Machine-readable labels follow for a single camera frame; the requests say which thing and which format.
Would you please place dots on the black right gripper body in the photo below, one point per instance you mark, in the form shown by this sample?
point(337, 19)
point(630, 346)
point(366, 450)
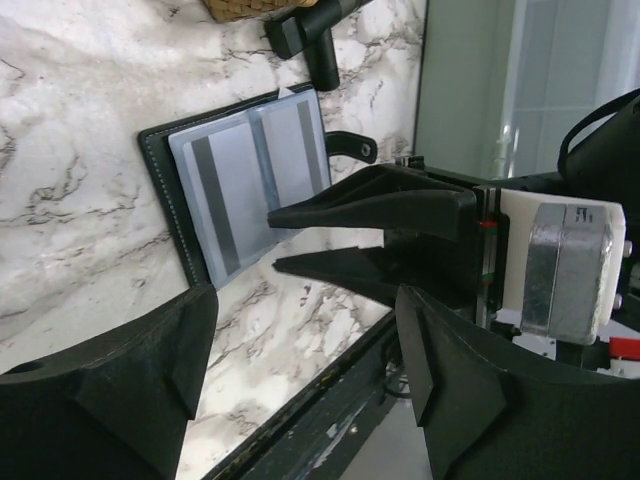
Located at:
point(482, 257)

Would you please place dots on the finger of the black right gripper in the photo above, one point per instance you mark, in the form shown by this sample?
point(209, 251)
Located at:
point(444, 272)
point(386, 197)

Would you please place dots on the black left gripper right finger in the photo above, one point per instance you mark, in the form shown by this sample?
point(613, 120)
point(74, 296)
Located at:
point(490, 409)

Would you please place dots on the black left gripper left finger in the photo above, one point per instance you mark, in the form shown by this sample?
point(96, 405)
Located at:
point(115, 406)

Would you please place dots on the black leather card holder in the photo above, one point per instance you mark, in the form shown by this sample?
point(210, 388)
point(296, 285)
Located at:
point(218, 174)

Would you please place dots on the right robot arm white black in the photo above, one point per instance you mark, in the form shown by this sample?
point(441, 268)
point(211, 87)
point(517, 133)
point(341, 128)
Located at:
point(598, 160)

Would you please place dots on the clear plastic storage box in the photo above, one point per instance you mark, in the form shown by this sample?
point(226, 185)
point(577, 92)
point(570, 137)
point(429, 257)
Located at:
point(502, 82)

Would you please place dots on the black T-shaped pipe fitting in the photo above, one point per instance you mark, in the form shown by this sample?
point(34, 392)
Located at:
point(307, 30)

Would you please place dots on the brown woven organizer tray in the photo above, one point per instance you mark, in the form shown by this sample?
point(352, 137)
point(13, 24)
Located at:
point(225, 11)

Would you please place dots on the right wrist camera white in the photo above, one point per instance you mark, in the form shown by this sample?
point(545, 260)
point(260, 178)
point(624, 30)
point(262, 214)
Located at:
point(563, 262)

